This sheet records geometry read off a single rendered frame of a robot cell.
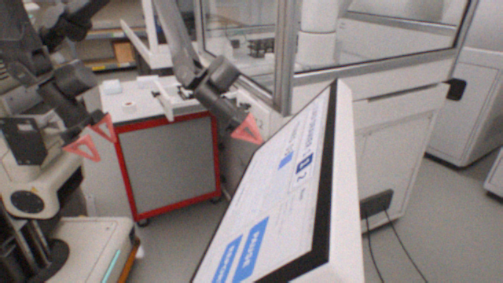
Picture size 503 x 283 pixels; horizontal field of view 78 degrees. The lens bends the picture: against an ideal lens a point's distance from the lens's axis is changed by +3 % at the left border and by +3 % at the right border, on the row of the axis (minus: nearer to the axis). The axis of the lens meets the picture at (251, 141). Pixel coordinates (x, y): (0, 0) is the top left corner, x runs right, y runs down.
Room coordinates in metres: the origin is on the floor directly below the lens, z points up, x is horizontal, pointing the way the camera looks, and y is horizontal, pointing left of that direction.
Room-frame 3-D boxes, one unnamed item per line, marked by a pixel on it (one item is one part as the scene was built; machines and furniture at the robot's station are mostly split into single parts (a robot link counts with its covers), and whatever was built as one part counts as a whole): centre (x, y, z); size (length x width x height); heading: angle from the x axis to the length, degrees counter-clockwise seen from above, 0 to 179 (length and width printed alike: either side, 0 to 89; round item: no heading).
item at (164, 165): (1.73, 0.59, 0.38); 0.62 x 0.58 x 0.76; 26
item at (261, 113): (1.21, 0.00, 0.87); 0.29 x 0.02 x 0.11; 26
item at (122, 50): (4.95, 1.99, 0.28); 0.41 x 0.32 x 0.28; 120
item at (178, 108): (1.44, 0.24, 0.86); 0.40 x 0.26 x 0.06; 116
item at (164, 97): (1.35, 0.42, 0.87); 0.29 x 0.02 x 0.11; 26
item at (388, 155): (1.66, -0.32, 0.40); 1.03 x 0.95 x 0.80; 26
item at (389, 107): (1.67, -0.31, 0.87); 1.02 x 0.95 x 0.14; 26
